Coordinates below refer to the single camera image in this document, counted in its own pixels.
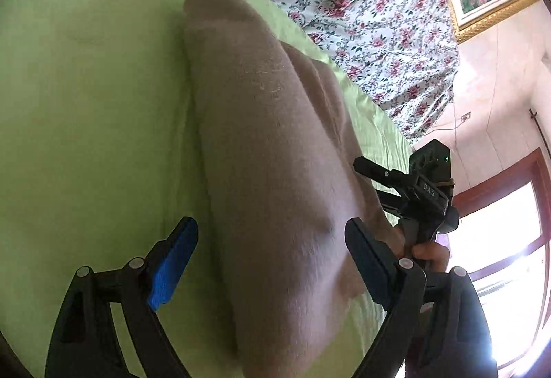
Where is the white wall socket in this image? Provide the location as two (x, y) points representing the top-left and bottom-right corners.
(460, 112), (471, 123)

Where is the person's right hand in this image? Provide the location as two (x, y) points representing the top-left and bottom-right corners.
(392, 225), (450, 273)

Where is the light green bed sheet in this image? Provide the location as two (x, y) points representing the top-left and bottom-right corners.
(0, 0), (417, 378)

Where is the beige knitted sweater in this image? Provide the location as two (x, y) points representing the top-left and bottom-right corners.
(184, 0), (404, 377)

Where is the red wooden window frame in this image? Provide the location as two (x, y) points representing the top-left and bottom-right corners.
(439, 149), (550, 377)

